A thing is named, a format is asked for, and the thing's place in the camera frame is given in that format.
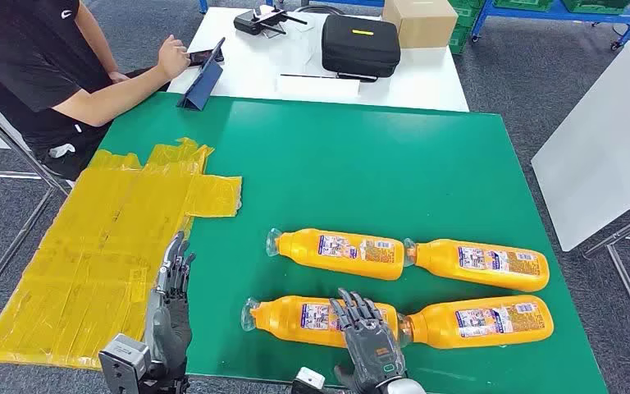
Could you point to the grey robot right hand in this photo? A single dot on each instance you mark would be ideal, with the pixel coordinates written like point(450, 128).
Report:
point(372, 345)

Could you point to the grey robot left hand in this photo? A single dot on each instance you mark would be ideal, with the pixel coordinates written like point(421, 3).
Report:
point(165, 326)

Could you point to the orange bottle with clear cap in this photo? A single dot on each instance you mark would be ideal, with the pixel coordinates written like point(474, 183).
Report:
point(282, 321)
point(304, 253)
point(440, 263)
point(434, 326)

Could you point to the person's right forearm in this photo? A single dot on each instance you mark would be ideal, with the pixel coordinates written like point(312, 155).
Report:
point(119, 98)

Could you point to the person's left forearm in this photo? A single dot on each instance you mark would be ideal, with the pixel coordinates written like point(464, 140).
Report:
point(103, 51)

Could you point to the tablet in blue case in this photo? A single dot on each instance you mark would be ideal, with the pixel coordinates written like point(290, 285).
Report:
point(201, 87)

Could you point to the person's left hand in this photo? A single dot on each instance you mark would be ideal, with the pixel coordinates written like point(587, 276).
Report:
point(118, 76)

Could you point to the person's hand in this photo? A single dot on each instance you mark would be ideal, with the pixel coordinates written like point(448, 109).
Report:
point(172, 59)
point(118, 76)

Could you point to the person's right hand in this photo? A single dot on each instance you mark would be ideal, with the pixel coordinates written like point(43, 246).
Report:
point(172, 59)

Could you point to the thin black rod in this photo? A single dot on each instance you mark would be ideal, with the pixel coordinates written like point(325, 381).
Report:
point(358, 78)

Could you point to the black smartphone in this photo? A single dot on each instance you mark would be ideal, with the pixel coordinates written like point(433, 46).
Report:
point(201, 56)

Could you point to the black zip carry case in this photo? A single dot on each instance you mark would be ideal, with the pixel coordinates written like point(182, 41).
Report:
point(361, 51)

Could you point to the person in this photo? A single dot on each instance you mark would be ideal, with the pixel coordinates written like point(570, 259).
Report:
point(21, 54)

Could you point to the white side table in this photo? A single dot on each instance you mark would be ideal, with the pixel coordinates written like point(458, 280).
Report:
point(608, 141)

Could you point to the black remote controller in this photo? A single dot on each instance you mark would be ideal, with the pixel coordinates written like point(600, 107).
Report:
point(252, 23)

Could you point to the brown cardboard box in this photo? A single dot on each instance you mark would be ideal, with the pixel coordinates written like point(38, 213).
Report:
point(421, 24)

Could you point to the green crate stack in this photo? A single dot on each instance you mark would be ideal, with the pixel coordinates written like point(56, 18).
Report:
point(464, 27)

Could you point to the blue wheeled rack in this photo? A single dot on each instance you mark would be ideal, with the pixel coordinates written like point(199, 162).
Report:
point(565, 14)

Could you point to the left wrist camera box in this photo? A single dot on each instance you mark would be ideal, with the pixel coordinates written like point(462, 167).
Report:
point(122, 361)

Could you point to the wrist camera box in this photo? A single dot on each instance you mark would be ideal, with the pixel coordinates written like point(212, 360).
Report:
point(122, 361)
point(308, 380)

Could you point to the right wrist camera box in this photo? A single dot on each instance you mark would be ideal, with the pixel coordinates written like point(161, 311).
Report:
point(308, 380)

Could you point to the steel leg frame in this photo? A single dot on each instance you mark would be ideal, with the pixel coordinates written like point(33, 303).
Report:
point(0, 174)

